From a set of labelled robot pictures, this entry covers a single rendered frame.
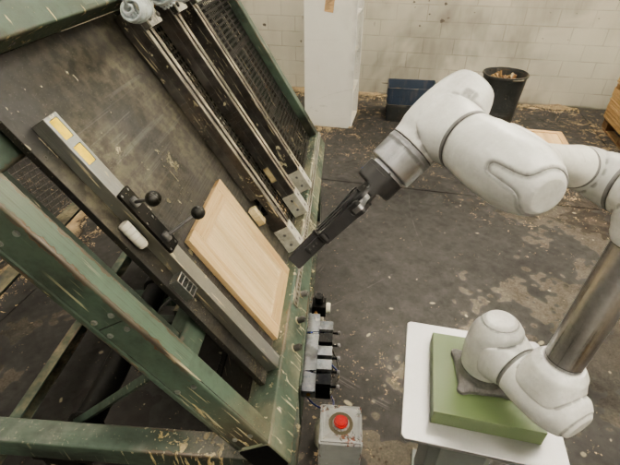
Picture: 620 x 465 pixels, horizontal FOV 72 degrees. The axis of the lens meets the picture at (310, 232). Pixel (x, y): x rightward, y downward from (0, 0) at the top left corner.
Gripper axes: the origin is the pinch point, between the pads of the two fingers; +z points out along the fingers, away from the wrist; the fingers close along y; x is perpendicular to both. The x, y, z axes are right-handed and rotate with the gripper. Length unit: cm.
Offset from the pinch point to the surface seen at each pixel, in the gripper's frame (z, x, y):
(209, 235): 31, 15, 56
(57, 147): 27, 53, 21
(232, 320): 40, -7, 40
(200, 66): -1, 65, 105
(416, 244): -10, -103, 252
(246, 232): 28, 7, 78
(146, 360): 49, 5, 14
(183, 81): 4, 59, 78
